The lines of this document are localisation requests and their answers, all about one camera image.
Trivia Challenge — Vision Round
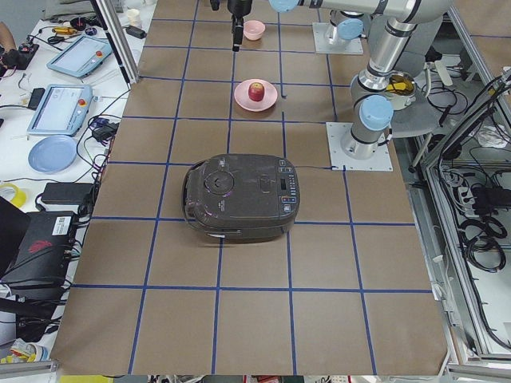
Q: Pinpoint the red apple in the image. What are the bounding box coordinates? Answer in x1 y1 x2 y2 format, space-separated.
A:
248 81 265 102

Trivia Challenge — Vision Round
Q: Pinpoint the blue plate on desk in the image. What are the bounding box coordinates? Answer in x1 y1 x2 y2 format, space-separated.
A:
28 135 77 173

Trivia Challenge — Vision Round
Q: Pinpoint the metal bowl with yellow cable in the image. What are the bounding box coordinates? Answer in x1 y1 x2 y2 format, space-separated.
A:
384 72 416 111

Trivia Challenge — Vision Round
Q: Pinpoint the black gripper by bowl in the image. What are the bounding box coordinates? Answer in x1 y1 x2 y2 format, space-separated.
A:
228 0 252 52

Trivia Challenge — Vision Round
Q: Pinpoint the teach pendant far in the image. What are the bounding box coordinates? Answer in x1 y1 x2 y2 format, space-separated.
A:
46 35 113 78

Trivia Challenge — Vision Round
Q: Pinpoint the pink plate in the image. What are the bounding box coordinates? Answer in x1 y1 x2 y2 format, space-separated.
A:
234 79 279 112

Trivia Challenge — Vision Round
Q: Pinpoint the dark grey rice cooker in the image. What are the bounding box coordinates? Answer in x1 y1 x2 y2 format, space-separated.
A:
181 154 300 240

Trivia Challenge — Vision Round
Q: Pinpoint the silver robot arm near cooker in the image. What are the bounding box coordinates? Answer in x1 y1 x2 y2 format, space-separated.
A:
271 0 453 160

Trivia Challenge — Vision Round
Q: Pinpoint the black laptop with red logo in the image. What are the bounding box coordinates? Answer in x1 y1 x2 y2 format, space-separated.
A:
1 199 77 301

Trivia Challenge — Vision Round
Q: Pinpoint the aluminium frame post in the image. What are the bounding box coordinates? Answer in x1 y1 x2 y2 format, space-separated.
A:
90 0 139 84

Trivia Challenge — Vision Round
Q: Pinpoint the yellow tape roll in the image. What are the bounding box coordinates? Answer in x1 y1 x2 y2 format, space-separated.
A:
0 183 27 208

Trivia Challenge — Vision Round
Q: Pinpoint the pink bowl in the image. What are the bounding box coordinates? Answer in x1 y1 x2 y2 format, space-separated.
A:
244 20 266 41

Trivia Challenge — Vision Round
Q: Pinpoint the teach pendant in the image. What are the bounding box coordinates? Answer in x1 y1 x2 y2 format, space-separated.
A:
26 84 93 136
46 35 113 78

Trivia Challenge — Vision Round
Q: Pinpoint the teach pendant near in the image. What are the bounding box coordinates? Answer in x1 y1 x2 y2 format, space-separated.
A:
26 84 93 136

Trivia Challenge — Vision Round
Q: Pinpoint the black power brick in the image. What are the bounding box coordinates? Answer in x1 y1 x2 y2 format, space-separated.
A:
41 182 93 205

